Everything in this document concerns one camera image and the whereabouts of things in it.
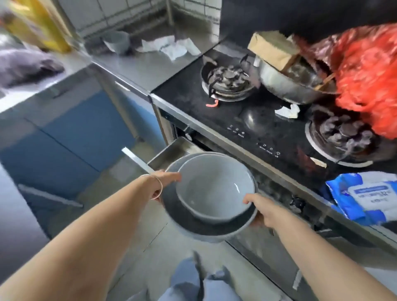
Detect stainless steel countertop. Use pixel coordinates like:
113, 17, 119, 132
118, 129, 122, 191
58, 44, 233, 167
0, 23, 225, 114

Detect small grey cup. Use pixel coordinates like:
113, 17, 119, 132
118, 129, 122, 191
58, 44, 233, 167
101, 30, 131, 56

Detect cardboard box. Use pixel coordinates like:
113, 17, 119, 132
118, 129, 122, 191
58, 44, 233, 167
247, 30, 301, 72

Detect red plastic bag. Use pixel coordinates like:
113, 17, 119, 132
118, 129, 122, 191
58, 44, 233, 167
293, 24, 397, 141

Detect blue base cabinet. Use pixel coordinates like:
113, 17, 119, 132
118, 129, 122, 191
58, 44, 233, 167
0, 73, 170, 224

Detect person's left forearm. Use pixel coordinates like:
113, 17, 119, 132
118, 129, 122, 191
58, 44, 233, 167
0, 177, 155, 301

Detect purple cloth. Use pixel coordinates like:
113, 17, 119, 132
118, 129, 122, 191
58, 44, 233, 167
0, 48, 66, 90

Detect person's right forearm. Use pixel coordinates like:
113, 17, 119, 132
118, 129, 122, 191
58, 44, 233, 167
268, 208, 388, 301

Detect person's right hand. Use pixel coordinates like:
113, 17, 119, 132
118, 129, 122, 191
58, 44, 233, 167
243, 193, 281, 230

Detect black glass gas stove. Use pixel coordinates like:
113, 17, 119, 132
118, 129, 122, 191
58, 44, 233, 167
150, 40, 397, 248

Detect light blue trousers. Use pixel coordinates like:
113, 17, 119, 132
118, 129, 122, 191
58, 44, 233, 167
125, 250, 244, 301

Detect person's left hand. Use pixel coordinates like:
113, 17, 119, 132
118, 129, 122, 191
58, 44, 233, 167
148, 170, 182, 202

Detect white paper towel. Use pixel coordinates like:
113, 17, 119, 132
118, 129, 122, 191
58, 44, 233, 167
136, 36, 176, 53
161, 38, 202, 62

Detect black stove hood panel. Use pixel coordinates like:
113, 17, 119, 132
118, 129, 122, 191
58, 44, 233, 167
219, 0, 397, 43

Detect blue wipes pack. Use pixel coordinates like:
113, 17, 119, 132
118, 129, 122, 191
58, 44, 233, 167
325, 171, 397, 226

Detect steel drawer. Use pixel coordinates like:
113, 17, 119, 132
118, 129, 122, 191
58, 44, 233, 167
121, 136, 314, 246

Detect yellow oil bottle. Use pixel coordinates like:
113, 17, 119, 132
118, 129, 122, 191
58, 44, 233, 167
0, 0, 72, 54

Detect steel basin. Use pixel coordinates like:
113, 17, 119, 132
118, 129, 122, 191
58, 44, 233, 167
258, 55, 339, 105

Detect glass stove cabinet door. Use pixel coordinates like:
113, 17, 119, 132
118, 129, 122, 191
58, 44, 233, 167
225, 217, 397, 301

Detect small grey bowl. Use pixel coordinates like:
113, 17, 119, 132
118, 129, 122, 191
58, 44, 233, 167
176, 154, 256, 225

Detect large grey bowl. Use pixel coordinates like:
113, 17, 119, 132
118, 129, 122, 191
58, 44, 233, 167
161, 152, 259, 244

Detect silver cabinet handle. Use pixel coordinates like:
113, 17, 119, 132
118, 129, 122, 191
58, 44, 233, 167
17, 183, 84, 209

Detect silver bracelet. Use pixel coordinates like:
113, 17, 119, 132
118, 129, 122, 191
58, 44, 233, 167
139, 174, 163, 200

